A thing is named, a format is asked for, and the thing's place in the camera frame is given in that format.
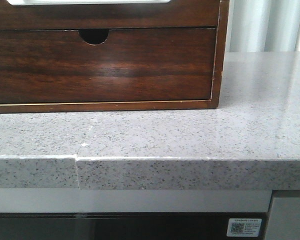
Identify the wooden drawer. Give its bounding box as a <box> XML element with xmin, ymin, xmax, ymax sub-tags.
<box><xmin>0</xmin><ymin>0</ymin><xmax>220</xmax><ymax>30</ymax></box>
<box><xmin>0</xmin><ymin>28</ymin><xmax>216</xmax><ymax>104</ymax></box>

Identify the dark wooden drawer cabinet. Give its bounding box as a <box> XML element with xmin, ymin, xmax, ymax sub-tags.
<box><xmin>0</xmin><ymin>0</ymin><xmax>229</xmax><ymax>114</ymax></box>

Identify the white curtain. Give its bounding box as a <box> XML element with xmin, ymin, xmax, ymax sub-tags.
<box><xmin>225</xmin><ymin>0</ymin><xmax>300</xmax><ymax>53</ymax></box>

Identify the white QR code sticker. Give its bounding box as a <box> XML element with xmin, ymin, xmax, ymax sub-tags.
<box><xmin>226</xmin><ymin>218</ymin><xmax>263</xmax><ymax>237</ymax></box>

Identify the white under-counter panel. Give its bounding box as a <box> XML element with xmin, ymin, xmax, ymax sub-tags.
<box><xmin>0</xmin><ymin>188</ymin><xmax>272</xmax><ymax>213</ymax></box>

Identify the grey cabinet door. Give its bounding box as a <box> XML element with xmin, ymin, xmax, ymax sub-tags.
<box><xmin>265</xmin><ymin>197</ymin><xmax>300</xmax><ymax>240</ymax></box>

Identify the black glass oven door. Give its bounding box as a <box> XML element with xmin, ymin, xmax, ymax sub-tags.
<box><xmin>0</xmin><ymin>212</ymin><xmax>267</xmax><ymax>240</ymax></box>

